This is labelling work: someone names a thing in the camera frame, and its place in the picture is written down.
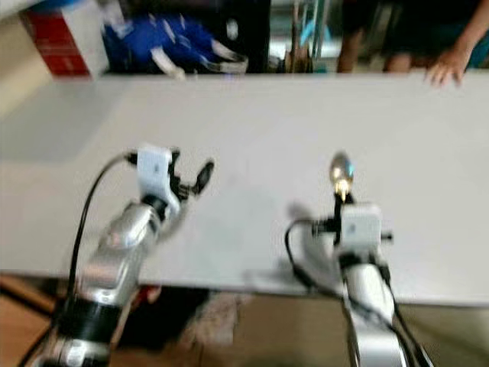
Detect shiny metal spoon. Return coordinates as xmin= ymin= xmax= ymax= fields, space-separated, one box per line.
xmin=328 ymin=151 xmax=355 ymax=203

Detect person's bare hand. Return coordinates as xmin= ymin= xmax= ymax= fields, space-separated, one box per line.
xmin=425 ymin=49 xmax=471 ymax=87

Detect blue and white bag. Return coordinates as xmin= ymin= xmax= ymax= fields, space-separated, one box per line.
xmin=102 ymin=11 xmax=250 ymax=78

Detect red and white box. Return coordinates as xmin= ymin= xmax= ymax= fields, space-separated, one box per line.
xmin=18 ymin=0 xmax=113 ymax=78

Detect person in dark clothes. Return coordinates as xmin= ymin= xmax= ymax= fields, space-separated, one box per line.
xmin=338 ymin=0 xmax=489 ymax=75

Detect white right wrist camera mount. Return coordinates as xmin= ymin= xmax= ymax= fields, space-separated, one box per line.
xmin=338 ymin=202 xmax=387 ymax=265

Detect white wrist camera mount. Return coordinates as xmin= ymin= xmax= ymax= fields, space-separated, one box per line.
xmin=137 ymin=145 xmax=176 ymax=213
xmin=338 ymin=202 xmax=387 ymax=265

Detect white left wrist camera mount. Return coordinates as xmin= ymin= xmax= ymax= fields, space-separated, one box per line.
xmin=137 ymin=145 xmax=176 ymax=213

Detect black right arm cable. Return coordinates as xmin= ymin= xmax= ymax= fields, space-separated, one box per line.
xmin=283 ymin=217 xmax=361 ymax=307

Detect wooden chair frame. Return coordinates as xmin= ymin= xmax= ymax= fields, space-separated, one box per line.
xmin=283 ymin=0 xmax=331 ymax=75

